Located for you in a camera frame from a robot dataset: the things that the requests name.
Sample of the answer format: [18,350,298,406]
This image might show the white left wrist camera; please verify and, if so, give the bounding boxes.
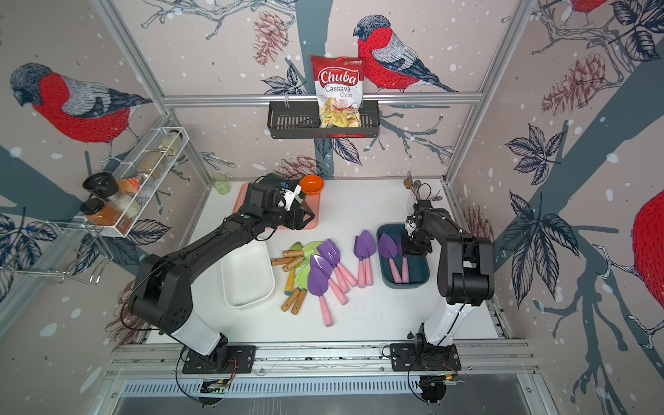
[278,184,302,211]

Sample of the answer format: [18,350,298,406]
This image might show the purple shovel pink handle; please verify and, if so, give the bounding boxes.
[379,233,403,284]
[317,239,358,293]
[308,261,334,328]
[396,234,410,284]

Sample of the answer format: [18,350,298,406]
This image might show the teal storage tray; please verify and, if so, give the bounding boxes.
[376,223,430,289]

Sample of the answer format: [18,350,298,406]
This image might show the white wire spice rack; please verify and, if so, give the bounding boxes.
[101,126,190,238]

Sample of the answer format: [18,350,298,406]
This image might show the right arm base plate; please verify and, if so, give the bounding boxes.
[387,342,462,372]

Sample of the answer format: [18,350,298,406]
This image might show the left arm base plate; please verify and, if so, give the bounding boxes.
[183,344,258,375]

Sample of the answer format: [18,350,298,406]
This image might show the white storage tray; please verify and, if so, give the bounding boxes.
[220,241,276,310]

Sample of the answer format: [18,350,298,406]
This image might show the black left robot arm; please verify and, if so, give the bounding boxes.
[127,174,315,361]

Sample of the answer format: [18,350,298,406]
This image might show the pink cutting board tray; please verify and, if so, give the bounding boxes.
[233,183,321,229]

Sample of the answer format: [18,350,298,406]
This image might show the black lid spice jar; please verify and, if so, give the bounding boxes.
[82,172,119,199]

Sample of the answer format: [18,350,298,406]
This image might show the Chuba cassava chips bag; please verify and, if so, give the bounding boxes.
[311,55,365,128]

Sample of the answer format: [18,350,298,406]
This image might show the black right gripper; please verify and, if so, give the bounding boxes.
[398,231,431,255]

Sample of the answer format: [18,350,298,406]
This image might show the orange plastic bowl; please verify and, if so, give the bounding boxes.
[299,175,324,195]

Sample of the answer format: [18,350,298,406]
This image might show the green shovel yellow handle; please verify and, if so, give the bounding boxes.
[285,263,303,296]

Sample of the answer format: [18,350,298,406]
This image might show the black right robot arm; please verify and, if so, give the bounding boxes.
[399,200,495,353]

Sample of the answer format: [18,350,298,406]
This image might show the purple shovel front pink handle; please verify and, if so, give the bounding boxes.
[308,261,334,328]

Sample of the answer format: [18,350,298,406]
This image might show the green shovel wooden handle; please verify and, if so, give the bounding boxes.
[271,241,323,268]
[280,265,311,316]

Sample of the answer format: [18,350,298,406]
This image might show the clear glass with cutlery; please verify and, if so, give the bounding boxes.
[403,171,444,216]

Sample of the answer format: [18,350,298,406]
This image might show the black wire wall basket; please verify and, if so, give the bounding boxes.
[267,100,380,139]

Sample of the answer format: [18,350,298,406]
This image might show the small green glass cup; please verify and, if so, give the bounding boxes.
[211,173,231,195]

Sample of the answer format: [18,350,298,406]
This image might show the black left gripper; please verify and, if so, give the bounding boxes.
[263,203,316,230]

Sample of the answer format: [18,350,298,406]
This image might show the dark green cloth napkin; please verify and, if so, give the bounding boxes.
[238,173,304,218]

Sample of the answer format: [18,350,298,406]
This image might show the orange spice jar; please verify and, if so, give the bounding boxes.
[81,198,131,233]

